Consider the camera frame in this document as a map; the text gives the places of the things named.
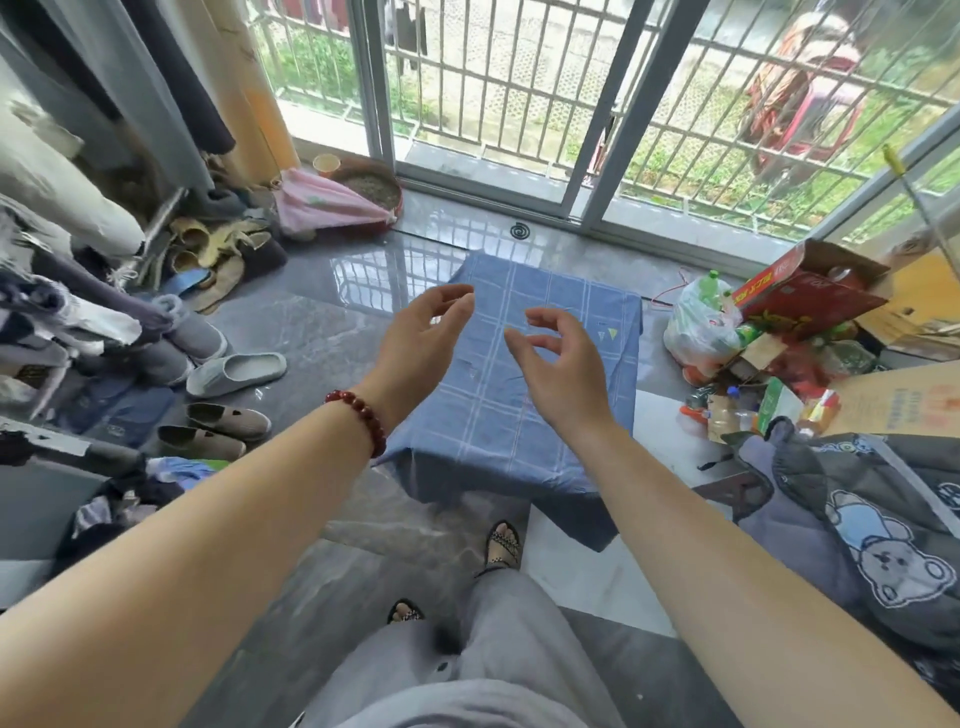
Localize person's right hand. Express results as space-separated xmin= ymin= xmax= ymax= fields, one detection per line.
xmin=502 ymin=305 xmax=620 ymax=451

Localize person's left hand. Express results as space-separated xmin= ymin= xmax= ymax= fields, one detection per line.
xmin=352 ymin=282 xmax=478 ymax=436

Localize blue lined cloth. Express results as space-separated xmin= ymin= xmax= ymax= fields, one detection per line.
xmin=372 ymin=251 xmax=645 ymax=554

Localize person's left forearm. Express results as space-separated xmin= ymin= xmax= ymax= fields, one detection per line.
xmin=0 ymin=404 xmax=376 ymax=728

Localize person's right forearm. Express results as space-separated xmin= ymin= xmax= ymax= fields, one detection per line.
xmin=573 ymin=419 xmax=960 ymax=728

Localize person's grey trousers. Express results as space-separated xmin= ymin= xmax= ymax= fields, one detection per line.
xmin=299 ymin=569 xmax=624 ymax=699

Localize person's grey shirt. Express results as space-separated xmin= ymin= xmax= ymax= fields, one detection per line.
xmin=337 ymin=678 xmax=628 ymax=728

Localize white plastic bag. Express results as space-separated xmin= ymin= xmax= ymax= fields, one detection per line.
xmin=663 ymin=277 xmax=748 ymax=376

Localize grey rubber slipper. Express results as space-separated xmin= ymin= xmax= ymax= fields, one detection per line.
xmin=185 ymin=352 xmax=289 ymax=400

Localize pink folded umbrella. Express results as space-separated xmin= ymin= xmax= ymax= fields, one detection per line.
xmin=271 ymin=166 xmax=399 ymax=241

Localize red round basin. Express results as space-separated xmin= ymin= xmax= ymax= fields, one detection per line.
xmin=329 ymin=161 xmax=406 ymax=234

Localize dark wooden side chair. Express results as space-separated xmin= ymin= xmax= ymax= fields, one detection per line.
xmin=693 ymin=468 xmax=774 ymax=524

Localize green white carton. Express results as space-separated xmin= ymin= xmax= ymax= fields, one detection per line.
xmin=753 ymin=376 xmax=808 ymax=438

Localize grey fabric slipper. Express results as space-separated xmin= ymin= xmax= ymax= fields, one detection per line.
xmin=97 ymin=341 xmax=196 ymax=388
xmin=153 ymin=293 xmax=230 ymax=365

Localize heap of worn shoes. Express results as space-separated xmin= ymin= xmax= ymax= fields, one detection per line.
xmin=146 ymin=213 xmax=290 ymax=316

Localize red plastic bag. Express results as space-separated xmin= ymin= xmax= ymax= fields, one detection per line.
xmin=764 ymin=341 xmax=834 ymax=399

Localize yellow snack packet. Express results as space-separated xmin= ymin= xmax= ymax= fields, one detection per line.
xmin=794 ymin=388 xmax=841 ymax=440

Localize red printed carton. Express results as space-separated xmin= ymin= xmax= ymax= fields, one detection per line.
xmin=731 ymin=238 xmax=892 ymax=343

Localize grey sliding glass door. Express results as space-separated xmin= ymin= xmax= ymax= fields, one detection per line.
xmin=348 ymin=0 xmax=658 ymax=219
xmin=577 ymin=0 xmax=960 ymax=264

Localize grey metal rack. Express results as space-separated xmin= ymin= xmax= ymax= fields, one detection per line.
xmin=112 ymin=185 xmax=189 ymax=290

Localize navy fabric bag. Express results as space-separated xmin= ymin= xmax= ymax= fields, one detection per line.
xmin=63 ymin=374 xmax=178 ymax=449

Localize pile of mixed clothes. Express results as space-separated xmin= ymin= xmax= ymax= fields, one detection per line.
xmin=52 ymin=455 xmax=230 ymax=571

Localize yellow orange curtain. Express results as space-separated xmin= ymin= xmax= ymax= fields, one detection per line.
xmin=157 ymin=0 xmax=303 ymax=189

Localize grey framed window panel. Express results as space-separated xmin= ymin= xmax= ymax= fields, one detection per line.
xmin=243 ymin=0 xmax=376 ymax=159

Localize black quilted bear print jacket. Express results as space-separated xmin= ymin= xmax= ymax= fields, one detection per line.
xmin=697 ymin=416 xmax=960 ymax=691

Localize brown printed cardboard box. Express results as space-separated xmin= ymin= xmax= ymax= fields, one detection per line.
xmin=821 ymin=359 xmax=960 ymax=440

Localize black white box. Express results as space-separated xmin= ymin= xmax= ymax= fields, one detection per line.
xmin=877 ymin=341 xmax=960 ymax=373

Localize red covered vehicle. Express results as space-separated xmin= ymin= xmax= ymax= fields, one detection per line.
xmin=738 ymin=11 xmax=868 ymax=185

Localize yellow cardboard sheet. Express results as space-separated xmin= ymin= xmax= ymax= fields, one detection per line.
xmin=854 ymin=251 xmax=960 ymax=350

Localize black hanging garment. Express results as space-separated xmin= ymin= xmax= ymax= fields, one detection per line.
xmin=119 ymin=0 xmax=238 ymax=157

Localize beige hanging garment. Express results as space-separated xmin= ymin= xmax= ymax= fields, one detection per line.
xmin=0 ymin=97 xmax=148 ymax=260

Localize pale wooden pole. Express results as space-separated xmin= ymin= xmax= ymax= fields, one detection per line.
xmin=881 ymin=143 xmax=960 ymax=283

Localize grey hanging garment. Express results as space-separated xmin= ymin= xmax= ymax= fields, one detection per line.
xmin=37 ymin=0 xmax=215 ymax=193

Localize red bead bracelet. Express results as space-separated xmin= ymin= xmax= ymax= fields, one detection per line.
xmin=323 ymin=389 xmax=389 ymax=460

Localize pink wire hanger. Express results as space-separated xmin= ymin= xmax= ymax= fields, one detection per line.
xmin=648 ymin=269 xmax=695 ymax=310

